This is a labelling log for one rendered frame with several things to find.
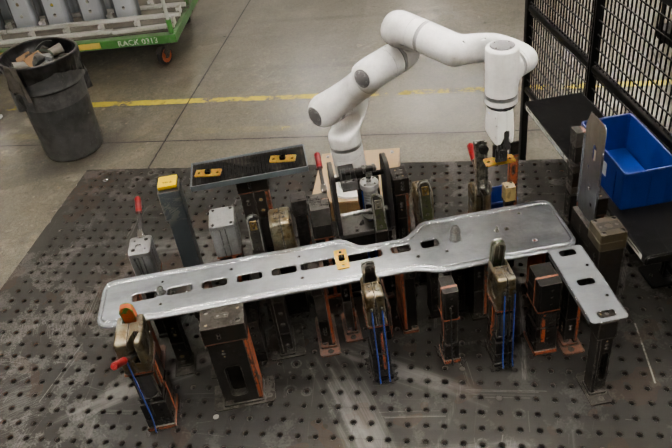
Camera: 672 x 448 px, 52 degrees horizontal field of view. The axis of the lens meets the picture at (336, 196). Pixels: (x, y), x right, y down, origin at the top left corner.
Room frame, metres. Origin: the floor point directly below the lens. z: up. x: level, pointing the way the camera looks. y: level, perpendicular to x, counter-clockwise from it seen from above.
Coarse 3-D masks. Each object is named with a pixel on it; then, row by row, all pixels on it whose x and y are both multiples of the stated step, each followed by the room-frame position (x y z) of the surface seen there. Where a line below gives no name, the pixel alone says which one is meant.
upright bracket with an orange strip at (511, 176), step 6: (510, 144) 1.72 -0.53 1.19; (516, 144) 1.72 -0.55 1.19; (510, 150) 1.72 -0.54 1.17; (516, 150) 1.72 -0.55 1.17; (516, 156) 1.72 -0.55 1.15; (516, 162) 1.72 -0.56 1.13; (510, 168) 1.72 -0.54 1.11; (516, 168) 1.72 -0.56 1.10; (510, 174) 1.72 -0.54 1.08; (516, 174) 1.72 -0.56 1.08; (510, 180) 1.72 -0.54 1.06; (516, 180) 1.72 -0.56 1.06; (516, 186) 1.72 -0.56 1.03; (516, 192) 1.72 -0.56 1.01; (516, 198) 1.72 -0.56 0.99
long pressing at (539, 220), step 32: (448, 224) 1.63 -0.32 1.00; (480, 224) 1.60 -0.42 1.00; (512, 224) 1.58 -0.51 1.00; (544, 224) 1.56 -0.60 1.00; (256, 256) 1.60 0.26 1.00; (288, 256) 1.58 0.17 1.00; (320, 256) 1.56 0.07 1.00; (384, 256) 1.52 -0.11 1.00; (416, 256) 1.50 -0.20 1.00; (448, 256) 1.48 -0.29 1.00; (480, 256) 1.46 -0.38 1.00; (512, 256) 1.45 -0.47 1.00; (128, 288) 1.55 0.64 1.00; (192, 288) 1.51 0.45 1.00; (224, 288) 1.49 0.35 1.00; (256, 288) 1.47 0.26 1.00; (288, 288) 1.45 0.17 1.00; (320, 288) 1.44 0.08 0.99
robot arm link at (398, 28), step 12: (396, 12) 1.85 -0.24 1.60; (408, 12) 1.85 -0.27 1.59; (384, 24) 1.85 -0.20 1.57; (396, 24) 1.81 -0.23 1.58; (408, 24) 1.79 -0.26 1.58; (420, 24) 1.77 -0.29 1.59; (384, 36) 1.85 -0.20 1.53; (396, 36) 1.80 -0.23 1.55; (408, 36) 1.77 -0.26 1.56; (408, 48) 1.86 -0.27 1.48; (408, 60) 1.91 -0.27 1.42
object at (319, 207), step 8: (312, 200) 1.74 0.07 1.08; (320, 200) 1.73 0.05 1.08; (328, 200) 1.74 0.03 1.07; (312, 208) 1.70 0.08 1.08; (320, 208) 1.69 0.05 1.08; (328, 208) 1.69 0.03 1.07; (312, 216) 1.69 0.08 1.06; (320, 216) 1.69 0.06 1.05; (328, 216) 1.69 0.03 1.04; (312, 224) 1.71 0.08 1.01; (320, 224) 1.69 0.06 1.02; (328, 224) 1.69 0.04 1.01; (320, 232) 1.69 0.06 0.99; (328, 232) 1.69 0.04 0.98; (320, 240) 1.70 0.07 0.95; (328, 240) 1.70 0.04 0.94; (328, 264) 1.70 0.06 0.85; (328, 288) 1.70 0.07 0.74; (336, 288) 1.70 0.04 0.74; (328, 296) 1.69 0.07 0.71; (336, 296) 1.69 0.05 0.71
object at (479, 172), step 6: (474, 144) 1.72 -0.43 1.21; (480, 144) 1.72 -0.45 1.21; (486, 144) 1.72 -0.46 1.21; (474, 150) 1.72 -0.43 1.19; (480, 150) 1.69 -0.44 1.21; (486, 150) 1.69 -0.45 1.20; (474, 156) 1.72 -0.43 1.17; (480, 156) 1.72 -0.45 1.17; (486, 156) 1.71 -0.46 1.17; (474, 162) 1.72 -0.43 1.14; (480, 162) 1.72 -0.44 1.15; (480, 168) 1.71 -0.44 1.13; (486, 168) 1.70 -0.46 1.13; (480, 174) 1.71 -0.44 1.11; (486, 174) 1.70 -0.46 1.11; (486, 180) 1.70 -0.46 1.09; (486, 186) 1.70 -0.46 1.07; (486, 192) 1.69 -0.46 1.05
